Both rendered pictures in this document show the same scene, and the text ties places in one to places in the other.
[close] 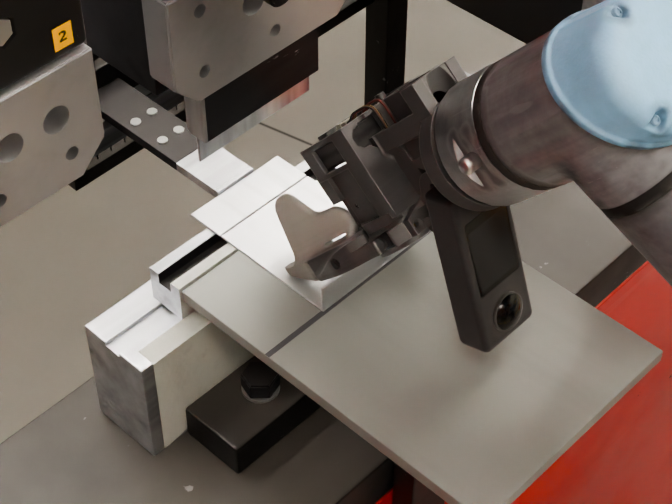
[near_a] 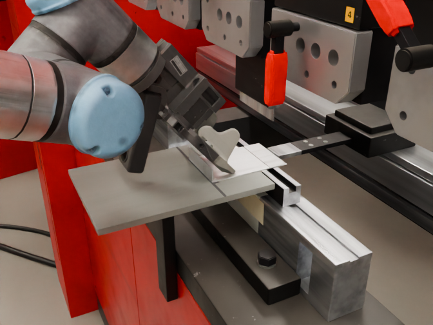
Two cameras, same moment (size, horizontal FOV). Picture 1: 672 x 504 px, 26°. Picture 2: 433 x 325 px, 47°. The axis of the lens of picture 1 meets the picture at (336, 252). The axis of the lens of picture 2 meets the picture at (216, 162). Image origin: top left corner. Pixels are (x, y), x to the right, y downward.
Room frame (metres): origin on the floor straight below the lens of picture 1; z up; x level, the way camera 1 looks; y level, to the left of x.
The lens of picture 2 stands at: (0.92, -0.64, 1.36)
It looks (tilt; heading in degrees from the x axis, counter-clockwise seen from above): 27 degrees down; 110
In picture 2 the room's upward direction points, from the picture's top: straight up
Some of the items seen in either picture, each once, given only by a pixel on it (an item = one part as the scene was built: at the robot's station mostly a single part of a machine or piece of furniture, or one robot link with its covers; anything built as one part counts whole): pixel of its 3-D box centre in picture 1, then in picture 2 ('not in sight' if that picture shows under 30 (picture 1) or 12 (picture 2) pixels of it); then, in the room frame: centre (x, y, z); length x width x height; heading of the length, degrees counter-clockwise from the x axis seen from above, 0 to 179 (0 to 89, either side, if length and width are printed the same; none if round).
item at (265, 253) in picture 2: not in sight; (267, 258); (0.80, -0.08, 0.91); 0.03 x 0.03 x 0.02
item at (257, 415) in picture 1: (357, 326); (233, 234); (0.72, -0.02, 0.89); 0.30 x 0.05 x 0.03; 136
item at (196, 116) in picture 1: (252, 68); (257, 80); (0.73, 0.05, 1.13); 0.10 x 0.02 x 0.10; 136
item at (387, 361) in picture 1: (417, 325); (169, 178); (0.63, -0.05, 1.00); 0.26 x 0.18 x 0.01; 46
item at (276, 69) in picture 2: not in sight; (280, 64); (0.80, -0.10, 1.20); 0.04 x 0.02 x 0.10; 46
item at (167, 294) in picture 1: (270, 219); (256, 167); (0.74, 0.05, 0.98); 0.20 x 0.03 x 0.03; 136
